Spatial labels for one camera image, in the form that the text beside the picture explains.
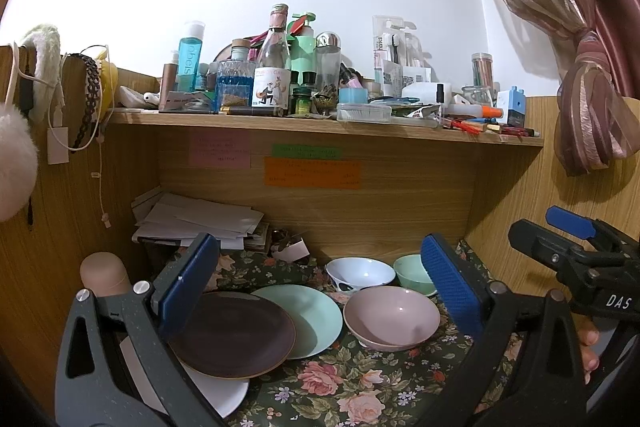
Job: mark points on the glass bottle cartoon label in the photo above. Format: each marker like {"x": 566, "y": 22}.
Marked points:
{"x": 273, "y": 70}

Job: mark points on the pink mug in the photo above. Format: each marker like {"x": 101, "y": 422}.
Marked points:
{"x": 104, "y": 274}

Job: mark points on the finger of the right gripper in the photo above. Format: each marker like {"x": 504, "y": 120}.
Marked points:
{"x": 562, "y": 256}
{"x": 594, "y": 231}

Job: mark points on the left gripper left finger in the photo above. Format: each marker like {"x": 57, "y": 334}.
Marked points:
{"x": 93, "y": 386}

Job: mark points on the mint green bowl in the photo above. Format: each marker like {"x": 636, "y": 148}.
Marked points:
{"x": 411, "y": 274}

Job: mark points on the mint green plate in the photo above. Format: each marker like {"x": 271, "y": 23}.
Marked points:
{"x": 317, "y": 318}

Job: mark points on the floral green cloth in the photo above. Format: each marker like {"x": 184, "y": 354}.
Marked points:
{"x": 348, "y": 385}

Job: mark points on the black lace headband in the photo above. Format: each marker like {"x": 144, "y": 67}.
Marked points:
{"x": 93, "y": 93}

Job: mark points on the glass jar of pencils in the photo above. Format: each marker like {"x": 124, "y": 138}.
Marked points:
{"x": 482, "y": 70}

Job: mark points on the clear packaged brushes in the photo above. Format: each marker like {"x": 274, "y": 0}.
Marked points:
{"x": 398, "y": 58}

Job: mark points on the orange marker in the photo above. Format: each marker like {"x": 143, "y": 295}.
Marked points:
{"x": 473, "y": 111}

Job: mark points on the green sticky note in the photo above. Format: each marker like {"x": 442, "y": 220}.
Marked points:
{"x": 305, "y": 151}

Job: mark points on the stack of white papers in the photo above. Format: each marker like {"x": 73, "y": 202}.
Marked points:
{"x": 171, "y": 219}

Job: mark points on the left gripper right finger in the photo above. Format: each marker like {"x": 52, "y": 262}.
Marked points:
{"x": 546, "y": 386}

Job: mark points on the pink striped curtain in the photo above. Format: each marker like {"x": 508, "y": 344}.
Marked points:
{"x": 595, "y": 125}

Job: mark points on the white bowl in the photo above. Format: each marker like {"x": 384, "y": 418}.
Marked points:
{"x": 353, "y": 273}

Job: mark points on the white plate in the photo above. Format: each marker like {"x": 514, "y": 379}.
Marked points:
{"x": 224, "y": 396}

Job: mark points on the clear plastic box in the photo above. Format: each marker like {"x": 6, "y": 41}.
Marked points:
{"x": 366, "y": 113}

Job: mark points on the silver cap glass jar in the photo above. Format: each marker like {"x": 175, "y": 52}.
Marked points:
{"x": 328, "y": 60}

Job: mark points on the small white box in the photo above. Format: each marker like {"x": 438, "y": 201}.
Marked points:
{"x": 292, "y": 253}

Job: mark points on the orange sticky note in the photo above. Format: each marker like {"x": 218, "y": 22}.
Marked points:
{"x": 312, "y": 173}

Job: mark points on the mint green pump bottle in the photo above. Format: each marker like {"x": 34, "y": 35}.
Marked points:
{"x": 302, "y": 43}

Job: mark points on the dark purple plate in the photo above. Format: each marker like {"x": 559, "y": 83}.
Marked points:
{"x": 232, "y": 335}

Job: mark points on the blue liquid tall bottle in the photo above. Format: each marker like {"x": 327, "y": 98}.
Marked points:
{"x": 189, "y": 52}

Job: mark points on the wooden shelf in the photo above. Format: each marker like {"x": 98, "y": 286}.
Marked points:
{"x": 144, "y": 117}

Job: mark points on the person's right hand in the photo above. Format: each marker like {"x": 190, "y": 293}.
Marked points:
{"x": 588, "y": 336}

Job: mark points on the square blue liquid bottle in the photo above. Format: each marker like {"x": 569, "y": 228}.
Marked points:
{"x": 235, "y": 77}

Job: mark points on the pink bowl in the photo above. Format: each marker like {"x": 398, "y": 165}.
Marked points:
{"x": 391, "y": 318}

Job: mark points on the blue white sharpener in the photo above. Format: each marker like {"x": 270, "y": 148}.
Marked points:
{"x": 512, "y": 102}

